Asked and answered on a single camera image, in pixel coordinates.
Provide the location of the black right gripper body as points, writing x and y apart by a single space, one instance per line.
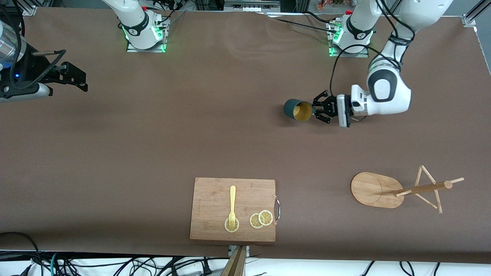
35 72

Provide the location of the dark teal mug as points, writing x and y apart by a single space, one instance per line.
289 107

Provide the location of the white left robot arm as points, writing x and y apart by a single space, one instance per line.
387 92

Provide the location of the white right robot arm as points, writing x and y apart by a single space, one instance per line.
132 15

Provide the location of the wooden cup rack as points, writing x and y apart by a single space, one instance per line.
374 189

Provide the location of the dried lemon slice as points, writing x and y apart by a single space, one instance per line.
236 227
254 221
266 217

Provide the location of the grey power strip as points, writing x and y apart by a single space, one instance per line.
251 5

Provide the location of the yellow plastic fork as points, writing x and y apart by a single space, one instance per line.
232 199

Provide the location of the wooden beam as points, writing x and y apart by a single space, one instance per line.
236 266

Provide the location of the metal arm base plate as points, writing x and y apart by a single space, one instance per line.
145 50
349 55

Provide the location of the aluminium frame profile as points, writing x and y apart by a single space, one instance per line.
470 19

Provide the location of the metal bracket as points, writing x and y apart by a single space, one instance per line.
231 250

